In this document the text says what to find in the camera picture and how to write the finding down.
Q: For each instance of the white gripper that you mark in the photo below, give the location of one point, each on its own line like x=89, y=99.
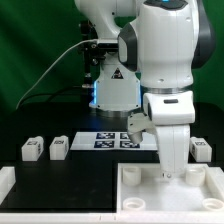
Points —
x=173, y=149

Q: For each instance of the white square table top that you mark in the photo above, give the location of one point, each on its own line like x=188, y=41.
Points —
x=141, y=188

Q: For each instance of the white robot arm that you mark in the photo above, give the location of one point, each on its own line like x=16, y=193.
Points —
x=164, y=40

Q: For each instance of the left white obstacle block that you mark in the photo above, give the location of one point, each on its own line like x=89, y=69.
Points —
x=7, y=181

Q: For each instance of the white marker base plate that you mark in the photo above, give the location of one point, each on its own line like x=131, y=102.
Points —
x=111, y=141

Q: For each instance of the black camera stand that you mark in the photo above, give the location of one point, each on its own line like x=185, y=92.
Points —
x=93, y=53

